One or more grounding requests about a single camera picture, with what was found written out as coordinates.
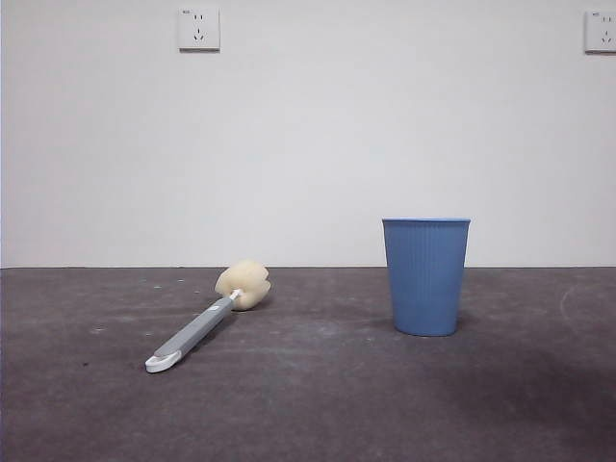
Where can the blue ribbed plastic cup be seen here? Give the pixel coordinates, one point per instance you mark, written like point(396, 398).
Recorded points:
point(426, 279)

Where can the white wall socket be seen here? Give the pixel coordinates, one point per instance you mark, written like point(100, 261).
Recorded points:
point(601, 31)
point(199, 29)

